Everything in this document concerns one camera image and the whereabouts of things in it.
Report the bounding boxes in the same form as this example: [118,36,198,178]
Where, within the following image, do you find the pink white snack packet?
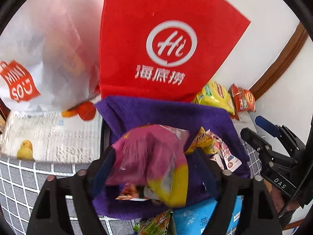
[206,130,242,172]

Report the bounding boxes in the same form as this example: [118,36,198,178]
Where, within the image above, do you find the magenta yellow snack bag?
[106,124,189,207]

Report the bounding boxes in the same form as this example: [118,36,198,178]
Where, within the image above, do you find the pink panda snack bag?
[116,183,152,201]

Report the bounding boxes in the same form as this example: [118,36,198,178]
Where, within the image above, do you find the person's right hand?
[267,183,300,212]

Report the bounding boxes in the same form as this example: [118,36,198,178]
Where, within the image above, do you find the orange red snack bag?
[230,84,256,113]

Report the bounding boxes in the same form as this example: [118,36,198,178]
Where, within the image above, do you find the grey checked tablecloth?
[1,156,140,234]

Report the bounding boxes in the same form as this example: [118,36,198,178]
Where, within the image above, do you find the light blue snack box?
[172,195,244,235]

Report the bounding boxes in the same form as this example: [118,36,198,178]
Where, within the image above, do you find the yellow chips bag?
[192,80,235,115]

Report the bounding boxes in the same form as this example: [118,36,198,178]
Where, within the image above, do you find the yellow orange snack packet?
[185,127,217,155]

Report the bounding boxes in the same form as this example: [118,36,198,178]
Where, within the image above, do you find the fruit print newspaper cloth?
[1,111,102,163]

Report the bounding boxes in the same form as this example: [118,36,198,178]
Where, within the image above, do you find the green snack packet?
[134,209,172,235]

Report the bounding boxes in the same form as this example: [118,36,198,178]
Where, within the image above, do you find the purple towel lined basket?
[93,96,250,220]

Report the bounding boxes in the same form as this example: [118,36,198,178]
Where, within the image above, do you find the red Haidilao paper bag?
[99,0,250,102]

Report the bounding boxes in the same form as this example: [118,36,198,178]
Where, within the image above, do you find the white Miniso plastic bag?
[1,0,99,115]

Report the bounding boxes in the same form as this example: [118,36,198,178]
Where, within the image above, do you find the brown wooden door frame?
[250,22,309,100]

